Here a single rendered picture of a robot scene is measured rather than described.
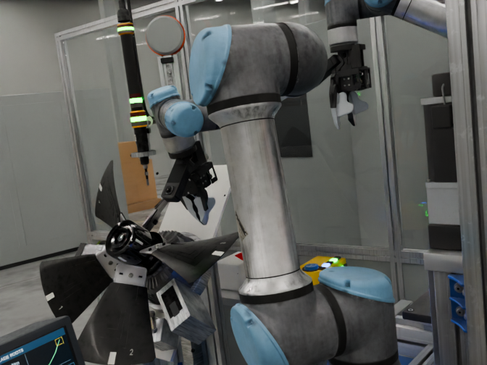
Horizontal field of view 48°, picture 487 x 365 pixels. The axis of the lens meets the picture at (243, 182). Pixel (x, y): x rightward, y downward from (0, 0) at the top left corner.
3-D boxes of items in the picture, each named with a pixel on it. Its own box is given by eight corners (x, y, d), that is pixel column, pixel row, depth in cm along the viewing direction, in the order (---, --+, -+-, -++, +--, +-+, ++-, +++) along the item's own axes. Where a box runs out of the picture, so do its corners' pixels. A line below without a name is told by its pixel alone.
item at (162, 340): (162, 351, 165) (164, 329, 169) (177, 348, 163) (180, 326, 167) (144, 343, 160) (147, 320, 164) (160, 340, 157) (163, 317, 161)
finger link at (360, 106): (370, 124, 143) (361, 93, 140) (349, 126, 147) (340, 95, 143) (374, 119, 145) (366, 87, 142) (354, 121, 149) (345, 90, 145)
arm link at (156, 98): (149, 97, 123) (141, 93, 130) (166, 141, 127) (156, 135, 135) (181, 85, 125) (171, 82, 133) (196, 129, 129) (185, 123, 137)
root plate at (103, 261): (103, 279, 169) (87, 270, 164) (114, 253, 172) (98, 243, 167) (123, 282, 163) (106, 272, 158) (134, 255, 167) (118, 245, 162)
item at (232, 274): (234, 274, 231) (231, 250, 229) (266, 278, 221) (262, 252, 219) (209, 288, 217) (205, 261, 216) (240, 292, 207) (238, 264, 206)
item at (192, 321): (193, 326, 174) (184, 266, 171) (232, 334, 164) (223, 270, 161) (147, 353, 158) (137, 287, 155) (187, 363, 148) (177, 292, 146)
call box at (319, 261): (320, 287, 171) (317, 254, 170) (349, 290, 165) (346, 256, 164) (294, 305, 159) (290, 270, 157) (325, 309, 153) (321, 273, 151)
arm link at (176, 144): (177, 137, 127) (153, 139, 132) (183, 155, 129) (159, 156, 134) (196, 125, 132) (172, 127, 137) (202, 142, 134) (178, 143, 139)
